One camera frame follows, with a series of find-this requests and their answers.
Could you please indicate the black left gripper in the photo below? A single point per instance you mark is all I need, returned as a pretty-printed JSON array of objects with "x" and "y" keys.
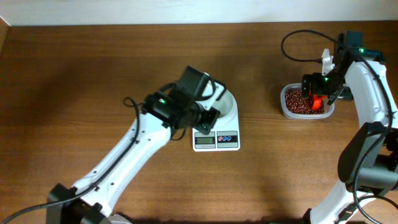
[{"x": 207, "y": 115}]

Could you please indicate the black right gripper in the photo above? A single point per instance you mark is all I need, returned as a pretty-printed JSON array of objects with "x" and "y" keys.
[{"x": 315, "y": 88}]

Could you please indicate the red measuring scoop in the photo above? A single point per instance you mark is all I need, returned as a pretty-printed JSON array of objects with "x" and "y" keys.
[{"x": 316, "y": 100}]

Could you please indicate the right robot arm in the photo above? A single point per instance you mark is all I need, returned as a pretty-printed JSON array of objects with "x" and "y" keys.
[{"x": 367, "y": 167}]

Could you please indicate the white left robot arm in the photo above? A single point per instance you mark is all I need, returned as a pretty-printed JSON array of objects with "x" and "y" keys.
[{"x": 186, "y": 103}]

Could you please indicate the white digital kitchen scale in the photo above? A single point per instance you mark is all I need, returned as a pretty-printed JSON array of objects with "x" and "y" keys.
[{"x": 224, "y": 136}]

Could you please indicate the grey round bowl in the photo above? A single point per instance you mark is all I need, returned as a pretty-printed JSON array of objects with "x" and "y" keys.
[{"x": 226, "y": 106}]

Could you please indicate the red adzuki beans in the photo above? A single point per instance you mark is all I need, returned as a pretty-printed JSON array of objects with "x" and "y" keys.
[{"x": 295, "y": 103}]

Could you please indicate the clear plastic container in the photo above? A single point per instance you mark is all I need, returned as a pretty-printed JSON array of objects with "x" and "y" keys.
[{"x": 329, "y": 109}]

